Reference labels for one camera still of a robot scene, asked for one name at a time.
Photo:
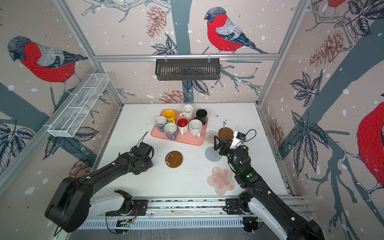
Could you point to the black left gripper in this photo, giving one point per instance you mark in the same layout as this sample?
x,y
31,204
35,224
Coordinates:
x,y
150,162

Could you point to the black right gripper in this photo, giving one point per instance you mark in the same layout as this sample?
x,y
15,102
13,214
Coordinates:
x,y
222,145

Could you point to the blue grey woven coaster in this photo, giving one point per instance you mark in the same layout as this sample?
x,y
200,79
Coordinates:
x,y
212,155

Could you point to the glossy brown round coaster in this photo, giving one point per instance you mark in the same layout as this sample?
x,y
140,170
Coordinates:
x,y
174,159

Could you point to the pink flower shaped coaster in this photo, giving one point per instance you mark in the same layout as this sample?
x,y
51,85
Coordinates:
x,y
221,180

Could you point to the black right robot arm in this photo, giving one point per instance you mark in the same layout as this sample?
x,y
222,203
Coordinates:
x,y
259,199

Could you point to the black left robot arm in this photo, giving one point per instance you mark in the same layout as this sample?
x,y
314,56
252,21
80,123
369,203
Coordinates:
x,y
74,201

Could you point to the multicolour zigzag woven coaster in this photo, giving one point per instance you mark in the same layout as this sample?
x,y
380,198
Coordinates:
x,y
210,136

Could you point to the dark wooden round coaster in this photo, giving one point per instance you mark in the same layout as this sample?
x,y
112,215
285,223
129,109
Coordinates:
x,y
226,134

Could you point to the white mug front right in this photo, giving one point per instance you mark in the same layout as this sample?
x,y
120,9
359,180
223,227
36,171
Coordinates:
x,y
195,128

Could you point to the pink tray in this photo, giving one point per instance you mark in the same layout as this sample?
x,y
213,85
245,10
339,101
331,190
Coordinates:
x,y
187,138

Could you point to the black mug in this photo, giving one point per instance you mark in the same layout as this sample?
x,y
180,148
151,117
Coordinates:
x,y
202,115

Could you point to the blue patterned mug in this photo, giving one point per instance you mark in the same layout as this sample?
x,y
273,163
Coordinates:
x,y
160,123

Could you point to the lavender mug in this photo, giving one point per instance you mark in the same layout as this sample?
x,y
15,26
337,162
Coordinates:
x,y
171,131

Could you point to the red inside white mug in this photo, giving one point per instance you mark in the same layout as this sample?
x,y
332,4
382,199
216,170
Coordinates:
x,y
183,125

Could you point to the cream mug at back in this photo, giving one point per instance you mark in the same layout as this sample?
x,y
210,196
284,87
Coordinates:
x,y
187,112

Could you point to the yellow mug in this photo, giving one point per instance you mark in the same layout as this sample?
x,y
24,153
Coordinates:
x,y
170,115

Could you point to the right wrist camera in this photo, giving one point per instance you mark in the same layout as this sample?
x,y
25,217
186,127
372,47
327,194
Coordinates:
x,y
238,139

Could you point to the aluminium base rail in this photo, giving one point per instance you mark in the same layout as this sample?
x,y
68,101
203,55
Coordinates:
x,y
176,213

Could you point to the white wire mesh shelf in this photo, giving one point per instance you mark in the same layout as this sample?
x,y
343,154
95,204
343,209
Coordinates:
x,y
71,118

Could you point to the black hanging wire basket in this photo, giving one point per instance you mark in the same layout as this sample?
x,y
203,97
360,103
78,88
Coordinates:
x,y
188,69

